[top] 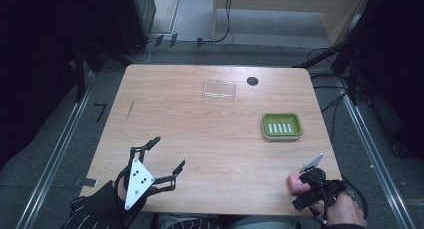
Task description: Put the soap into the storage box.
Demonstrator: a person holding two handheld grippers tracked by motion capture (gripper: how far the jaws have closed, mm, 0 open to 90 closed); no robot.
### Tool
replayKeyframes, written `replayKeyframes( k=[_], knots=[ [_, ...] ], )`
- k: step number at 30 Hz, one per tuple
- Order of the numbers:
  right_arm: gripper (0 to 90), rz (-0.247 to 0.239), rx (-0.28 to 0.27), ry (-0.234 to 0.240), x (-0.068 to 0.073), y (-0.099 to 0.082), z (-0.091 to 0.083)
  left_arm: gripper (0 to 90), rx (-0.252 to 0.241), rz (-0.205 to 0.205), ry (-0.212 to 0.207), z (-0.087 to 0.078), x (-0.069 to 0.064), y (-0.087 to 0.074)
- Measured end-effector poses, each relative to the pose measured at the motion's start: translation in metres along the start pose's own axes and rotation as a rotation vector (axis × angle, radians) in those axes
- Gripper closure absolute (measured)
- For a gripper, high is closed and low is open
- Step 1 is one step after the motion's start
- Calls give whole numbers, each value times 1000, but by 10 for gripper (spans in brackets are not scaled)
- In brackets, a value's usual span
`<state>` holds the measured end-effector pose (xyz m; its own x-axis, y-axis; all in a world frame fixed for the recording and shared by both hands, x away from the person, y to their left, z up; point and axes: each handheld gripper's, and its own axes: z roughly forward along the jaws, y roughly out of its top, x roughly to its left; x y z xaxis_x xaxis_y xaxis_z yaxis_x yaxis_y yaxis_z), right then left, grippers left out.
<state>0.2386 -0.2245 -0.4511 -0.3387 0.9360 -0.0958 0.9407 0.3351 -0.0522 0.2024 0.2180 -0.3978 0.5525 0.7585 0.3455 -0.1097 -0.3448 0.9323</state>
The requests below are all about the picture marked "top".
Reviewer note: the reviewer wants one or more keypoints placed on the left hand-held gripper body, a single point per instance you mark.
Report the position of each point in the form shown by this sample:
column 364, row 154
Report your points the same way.
column 137, row 182

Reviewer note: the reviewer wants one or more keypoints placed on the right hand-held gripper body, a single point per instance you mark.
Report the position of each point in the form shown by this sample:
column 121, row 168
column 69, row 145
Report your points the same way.
column 318, row 184

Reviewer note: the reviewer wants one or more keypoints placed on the pink soap bar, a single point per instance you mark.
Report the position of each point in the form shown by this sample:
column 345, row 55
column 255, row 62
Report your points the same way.
column 296, row 184

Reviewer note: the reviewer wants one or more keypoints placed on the green soap dish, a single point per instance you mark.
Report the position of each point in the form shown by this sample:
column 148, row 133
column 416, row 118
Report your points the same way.
column 281, row 125

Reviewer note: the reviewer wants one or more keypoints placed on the person's left hand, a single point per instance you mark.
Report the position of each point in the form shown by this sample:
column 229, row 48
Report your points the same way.
column 120, row 191

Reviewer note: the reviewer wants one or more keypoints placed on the person's right hand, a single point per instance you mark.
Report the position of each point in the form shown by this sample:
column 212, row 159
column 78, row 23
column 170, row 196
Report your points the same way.
column 343, row 210

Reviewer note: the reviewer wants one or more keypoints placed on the grey floor tape piece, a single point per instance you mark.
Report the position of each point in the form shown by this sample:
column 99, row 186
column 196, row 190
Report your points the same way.
column 87, row 181

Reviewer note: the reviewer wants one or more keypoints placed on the black angled floor tape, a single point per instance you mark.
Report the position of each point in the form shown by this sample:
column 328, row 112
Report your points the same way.
column 100, row 110

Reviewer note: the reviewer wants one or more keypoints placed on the clear plastic lid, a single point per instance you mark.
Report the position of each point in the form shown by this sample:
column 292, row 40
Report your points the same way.
column 220, row 89

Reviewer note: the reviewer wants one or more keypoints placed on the black stand leg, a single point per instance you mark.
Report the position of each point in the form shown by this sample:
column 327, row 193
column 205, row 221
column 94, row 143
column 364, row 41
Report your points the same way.
column 79, row 72

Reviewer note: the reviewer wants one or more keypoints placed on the black round table grommet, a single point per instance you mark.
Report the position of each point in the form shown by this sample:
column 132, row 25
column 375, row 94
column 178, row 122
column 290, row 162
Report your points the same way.
column 252, row 81

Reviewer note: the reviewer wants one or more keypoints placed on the black cabinet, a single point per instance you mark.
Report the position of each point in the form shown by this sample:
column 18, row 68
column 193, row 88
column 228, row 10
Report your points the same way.
column 133, row 17

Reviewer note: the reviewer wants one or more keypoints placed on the black tripod stand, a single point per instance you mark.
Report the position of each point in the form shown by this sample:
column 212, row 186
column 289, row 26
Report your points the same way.
column 343, row 52

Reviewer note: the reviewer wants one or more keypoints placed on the light wooden shelf unit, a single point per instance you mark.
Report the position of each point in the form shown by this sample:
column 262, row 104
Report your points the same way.
column 290, row 9

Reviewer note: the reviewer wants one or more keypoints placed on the metal floor rail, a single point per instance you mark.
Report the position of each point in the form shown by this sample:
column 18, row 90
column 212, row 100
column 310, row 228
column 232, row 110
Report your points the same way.
column 55, row 155
column 376, row 159

